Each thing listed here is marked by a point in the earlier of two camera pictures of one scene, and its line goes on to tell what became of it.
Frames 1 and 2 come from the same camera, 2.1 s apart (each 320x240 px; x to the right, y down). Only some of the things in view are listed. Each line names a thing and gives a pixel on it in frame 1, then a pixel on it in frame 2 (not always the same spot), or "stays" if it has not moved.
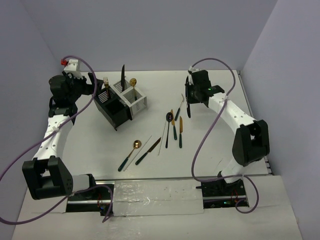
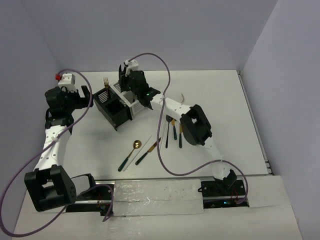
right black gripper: (190, 99) to (122, 80)
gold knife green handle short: (180, 139) stays
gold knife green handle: (173, 123) stays
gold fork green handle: (106, 83) stays
